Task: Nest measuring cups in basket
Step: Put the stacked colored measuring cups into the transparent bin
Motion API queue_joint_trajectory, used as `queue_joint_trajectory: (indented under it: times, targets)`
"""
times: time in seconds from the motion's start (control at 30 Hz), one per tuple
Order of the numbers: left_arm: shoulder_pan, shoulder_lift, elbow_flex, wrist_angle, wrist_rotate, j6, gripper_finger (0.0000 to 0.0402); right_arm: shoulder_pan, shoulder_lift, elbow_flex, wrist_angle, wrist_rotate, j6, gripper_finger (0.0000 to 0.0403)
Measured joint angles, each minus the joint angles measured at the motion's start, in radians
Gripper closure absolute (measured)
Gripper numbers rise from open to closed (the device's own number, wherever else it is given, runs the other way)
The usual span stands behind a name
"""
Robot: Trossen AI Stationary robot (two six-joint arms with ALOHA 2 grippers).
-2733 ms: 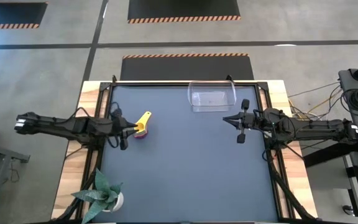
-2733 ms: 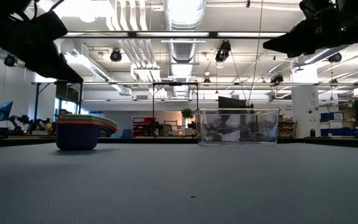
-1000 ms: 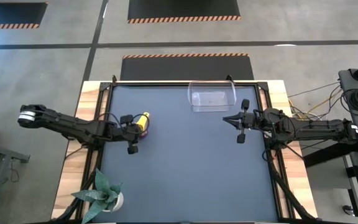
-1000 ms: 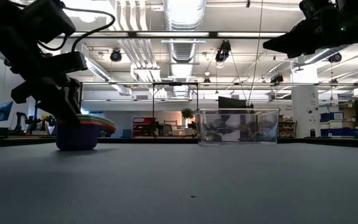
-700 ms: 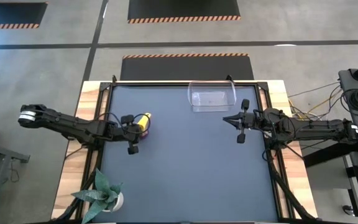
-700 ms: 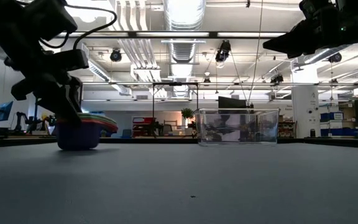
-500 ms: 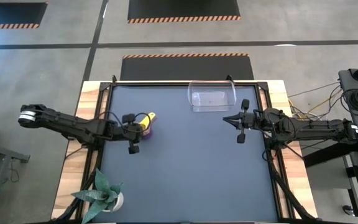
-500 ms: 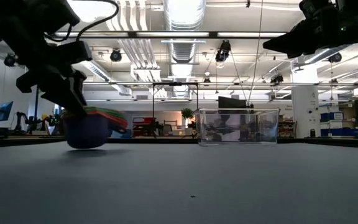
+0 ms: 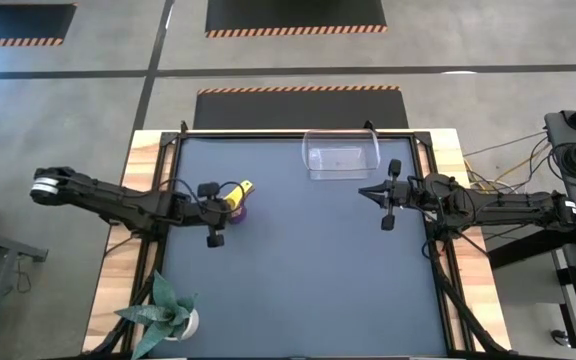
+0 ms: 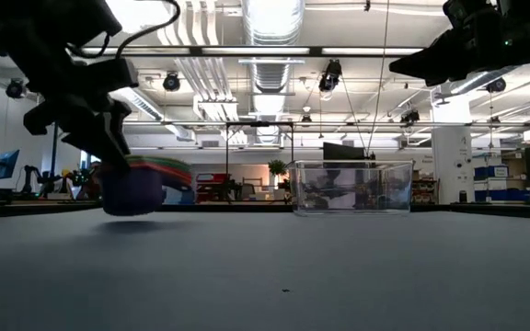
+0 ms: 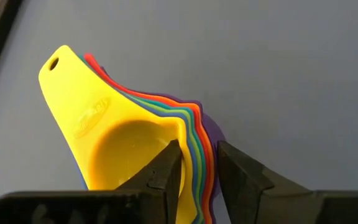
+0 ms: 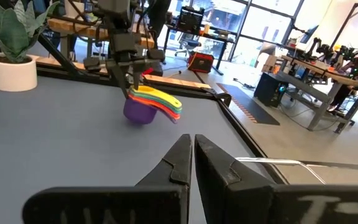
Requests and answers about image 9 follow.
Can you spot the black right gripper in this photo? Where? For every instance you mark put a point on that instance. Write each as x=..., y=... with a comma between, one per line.
x=400, y=195

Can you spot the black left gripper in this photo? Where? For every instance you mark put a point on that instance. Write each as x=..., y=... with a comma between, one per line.
x=208, y=212

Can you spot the purple measuring cup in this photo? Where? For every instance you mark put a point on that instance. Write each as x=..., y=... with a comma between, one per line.
x=240, y=216

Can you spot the yellow measuring cup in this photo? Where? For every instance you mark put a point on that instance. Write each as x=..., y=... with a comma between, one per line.
x=238, y=195

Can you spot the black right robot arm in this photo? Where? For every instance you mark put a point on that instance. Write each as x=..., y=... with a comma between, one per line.
x=493, y=205

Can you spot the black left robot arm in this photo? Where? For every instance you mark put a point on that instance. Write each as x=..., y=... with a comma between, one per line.
x=108, y=197

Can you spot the clear plastic basket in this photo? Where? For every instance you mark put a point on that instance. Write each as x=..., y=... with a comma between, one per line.
x=340, y=160

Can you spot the green plant in white pot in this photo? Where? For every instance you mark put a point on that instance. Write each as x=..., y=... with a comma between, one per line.
x=163, y=312

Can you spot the black hazard-striped floor mat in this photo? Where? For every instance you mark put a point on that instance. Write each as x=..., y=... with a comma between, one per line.
x=18, y=22
x=293, y=15
x=298, y=110

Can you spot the black table frame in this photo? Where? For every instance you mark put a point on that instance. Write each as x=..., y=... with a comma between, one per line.
x=268, y=135

